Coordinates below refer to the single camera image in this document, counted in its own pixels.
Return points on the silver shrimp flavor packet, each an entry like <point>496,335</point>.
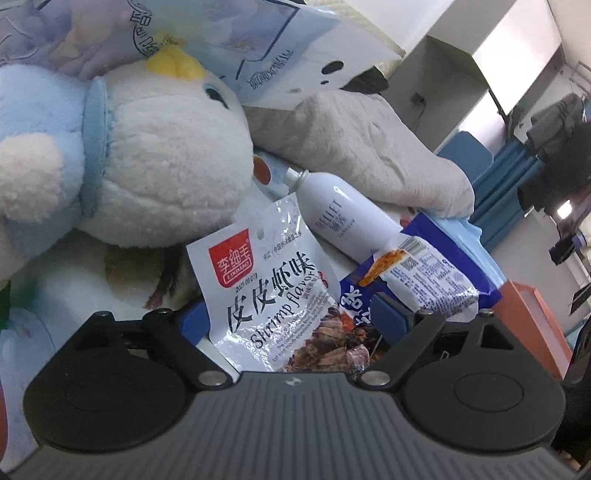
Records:
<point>258,277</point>

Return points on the hanging grey garment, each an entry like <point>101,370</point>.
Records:
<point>551,124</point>

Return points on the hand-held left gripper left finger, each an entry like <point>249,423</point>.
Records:
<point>191,323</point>

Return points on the white shelf unit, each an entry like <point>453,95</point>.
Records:
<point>461,83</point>

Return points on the white spray bottle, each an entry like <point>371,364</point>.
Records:
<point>341,212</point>

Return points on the grey duvet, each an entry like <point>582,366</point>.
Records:
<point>369,152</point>

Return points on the blue curtain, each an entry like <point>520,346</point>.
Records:
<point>508,194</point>

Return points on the deep pink box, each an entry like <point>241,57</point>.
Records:
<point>535,323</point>

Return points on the dark blue snack packet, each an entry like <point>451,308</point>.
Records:
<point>353,300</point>

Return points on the blue chair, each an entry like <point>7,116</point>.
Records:
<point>464,159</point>

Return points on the black clothing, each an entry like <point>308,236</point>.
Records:
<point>364,81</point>

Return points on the black wall outlet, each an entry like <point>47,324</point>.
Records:
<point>419,100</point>

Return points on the blue white snack packet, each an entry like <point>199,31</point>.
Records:
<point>429,272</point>

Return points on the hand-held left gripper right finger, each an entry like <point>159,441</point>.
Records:
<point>390,318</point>

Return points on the hanging black garment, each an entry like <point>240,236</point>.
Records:
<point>570,170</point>

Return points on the light blue printed bag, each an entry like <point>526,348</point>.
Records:
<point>277,46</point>

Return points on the blue white plush toy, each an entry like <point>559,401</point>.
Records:
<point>152,161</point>

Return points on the food printed bedsheet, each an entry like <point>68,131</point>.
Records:
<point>60,286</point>

